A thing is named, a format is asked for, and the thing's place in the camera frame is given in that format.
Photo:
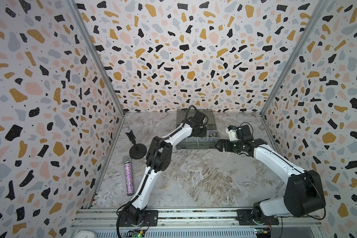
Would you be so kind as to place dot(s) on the glitter handheld microphone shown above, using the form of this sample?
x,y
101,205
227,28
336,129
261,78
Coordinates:
x,y
129,175

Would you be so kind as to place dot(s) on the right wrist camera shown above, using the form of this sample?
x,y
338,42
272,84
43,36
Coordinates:
x,y
232,133

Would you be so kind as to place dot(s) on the green circuit board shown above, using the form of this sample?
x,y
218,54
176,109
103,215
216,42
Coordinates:
x,y
135,234

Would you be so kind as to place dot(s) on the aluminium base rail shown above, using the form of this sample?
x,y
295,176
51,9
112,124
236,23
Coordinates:
x,y
192,222

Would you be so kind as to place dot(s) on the white object at rail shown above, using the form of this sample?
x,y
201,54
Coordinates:
x,y
85,234

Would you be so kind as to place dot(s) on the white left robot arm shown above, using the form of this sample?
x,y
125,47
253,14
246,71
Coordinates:
x,y
158,159

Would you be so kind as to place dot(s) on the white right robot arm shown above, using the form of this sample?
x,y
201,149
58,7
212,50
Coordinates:
x,y
303,193

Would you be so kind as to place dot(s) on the black microphone stand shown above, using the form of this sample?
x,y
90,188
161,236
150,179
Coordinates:
x,y
138,150

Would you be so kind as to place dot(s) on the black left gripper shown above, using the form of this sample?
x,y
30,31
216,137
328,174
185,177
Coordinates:
x,y
205,132

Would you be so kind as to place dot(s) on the grey compartment organizer box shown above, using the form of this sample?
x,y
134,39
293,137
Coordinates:
x,y
205,137

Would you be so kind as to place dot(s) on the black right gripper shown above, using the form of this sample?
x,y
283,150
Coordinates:
x,y
226,142

